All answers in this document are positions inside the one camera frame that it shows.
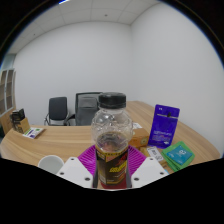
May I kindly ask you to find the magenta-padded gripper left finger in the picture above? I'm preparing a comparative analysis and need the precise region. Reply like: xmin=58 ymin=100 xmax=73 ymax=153
xmin=55 ymin=144 xmax=98 ymax=189

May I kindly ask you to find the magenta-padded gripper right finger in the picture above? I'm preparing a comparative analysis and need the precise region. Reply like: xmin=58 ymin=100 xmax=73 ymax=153
xmin=126 ymin=144 xmax=169 ymax=189

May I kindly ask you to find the clear bottle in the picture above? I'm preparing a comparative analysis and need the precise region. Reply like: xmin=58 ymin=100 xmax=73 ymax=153
xmin=90 ymin=91 xmax=134 ymax=190

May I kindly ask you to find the small yellow white-labelled box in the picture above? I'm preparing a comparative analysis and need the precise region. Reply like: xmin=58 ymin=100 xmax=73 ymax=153
xmin=139 ymin=145 xmax=168 ymax=164

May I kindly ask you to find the white mug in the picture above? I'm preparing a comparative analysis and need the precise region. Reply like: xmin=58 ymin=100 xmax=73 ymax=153
xmin=37 ymin=154 xmax=65 ymax=175

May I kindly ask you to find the green packet stack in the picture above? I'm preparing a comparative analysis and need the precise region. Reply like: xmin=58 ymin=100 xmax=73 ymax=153
xmin=161 ymin=140 xmax=196 ymax=173

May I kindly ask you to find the flat round red coaster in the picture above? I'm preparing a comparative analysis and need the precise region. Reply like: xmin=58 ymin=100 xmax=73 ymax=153
xmin=98 ymin=179 xmax=129 ymax=190

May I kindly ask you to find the round white patterned paper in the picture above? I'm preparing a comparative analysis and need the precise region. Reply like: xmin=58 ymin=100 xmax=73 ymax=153
xmin=131 ymin=122 xmax=143 ymax=131

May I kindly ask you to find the purple standing pouch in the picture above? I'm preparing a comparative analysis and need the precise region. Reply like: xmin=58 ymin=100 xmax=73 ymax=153
xmin=147 ymin=104 xmax=181 ymax=150

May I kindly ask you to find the white green purple leaflet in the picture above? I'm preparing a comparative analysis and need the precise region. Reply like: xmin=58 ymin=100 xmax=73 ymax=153
xmin=22 ymin=126 xmax=46 ymax=140

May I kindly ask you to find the wooden side desk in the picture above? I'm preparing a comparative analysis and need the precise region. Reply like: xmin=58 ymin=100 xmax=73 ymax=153
xmin=126 ymin=100 xmax=159 ymax=129

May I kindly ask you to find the grey mesh-back office chair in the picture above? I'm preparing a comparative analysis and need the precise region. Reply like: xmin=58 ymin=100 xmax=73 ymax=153
xmin=64 ymin=91 xmax=103 ymax=127

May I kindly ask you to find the black padded office chair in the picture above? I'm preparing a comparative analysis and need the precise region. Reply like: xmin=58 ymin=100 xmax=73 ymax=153
xmin=43 ymin=96 xmax=69 ymax=127

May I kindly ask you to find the wide dark brown box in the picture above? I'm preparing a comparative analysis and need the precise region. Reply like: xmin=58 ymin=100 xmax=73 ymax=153
xmin=9 ymin=108 xmax=26 ymax=125

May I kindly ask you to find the wooden glass-door cabinet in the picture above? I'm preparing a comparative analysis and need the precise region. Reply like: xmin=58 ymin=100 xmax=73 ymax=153
xmin=0 ymin=68 xmax=17 ymax=134

